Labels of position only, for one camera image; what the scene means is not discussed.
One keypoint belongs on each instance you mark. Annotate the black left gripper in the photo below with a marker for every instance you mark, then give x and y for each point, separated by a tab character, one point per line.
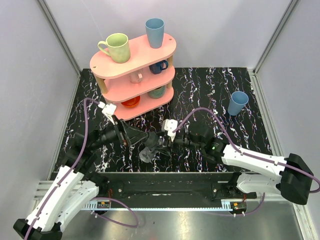
120	133

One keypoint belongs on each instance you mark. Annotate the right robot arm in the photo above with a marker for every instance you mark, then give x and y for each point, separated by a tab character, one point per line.
289	176

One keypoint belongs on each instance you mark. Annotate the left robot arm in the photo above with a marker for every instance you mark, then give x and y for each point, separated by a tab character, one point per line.
76	182

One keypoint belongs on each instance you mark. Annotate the orange bowl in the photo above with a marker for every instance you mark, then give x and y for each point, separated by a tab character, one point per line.
131	103

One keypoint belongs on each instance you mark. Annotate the teal speckled cup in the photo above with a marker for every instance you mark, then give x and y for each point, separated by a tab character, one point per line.
157	93

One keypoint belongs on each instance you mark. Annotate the pink three-tier shelf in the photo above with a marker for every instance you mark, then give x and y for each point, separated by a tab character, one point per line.
141	84

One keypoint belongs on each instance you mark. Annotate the pink mug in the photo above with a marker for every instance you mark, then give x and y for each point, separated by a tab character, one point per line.
136	77

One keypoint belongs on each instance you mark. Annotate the blue tumbler on table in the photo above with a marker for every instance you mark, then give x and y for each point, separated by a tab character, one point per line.
237	102

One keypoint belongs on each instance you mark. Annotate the green mug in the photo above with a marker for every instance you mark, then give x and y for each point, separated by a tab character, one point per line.
117	47

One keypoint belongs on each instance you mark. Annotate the blue tumbler on shelf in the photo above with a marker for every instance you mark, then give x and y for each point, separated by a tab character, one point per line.
155	32

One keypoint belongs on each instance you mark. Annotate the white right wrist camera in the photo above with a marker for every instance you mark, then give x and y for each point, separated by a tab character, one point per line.
169	125

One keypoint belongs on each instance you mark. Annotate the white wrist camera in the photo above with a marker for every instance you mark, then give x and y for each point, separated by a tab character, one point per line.
108	110
169	125

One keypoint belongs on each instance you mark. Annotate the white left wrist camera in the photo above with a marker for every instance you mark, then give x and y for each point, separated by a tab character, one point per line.
108	110

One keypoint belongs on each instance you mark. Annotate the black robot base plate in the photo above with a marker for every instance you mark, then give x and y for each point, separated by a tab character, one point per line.
213	185

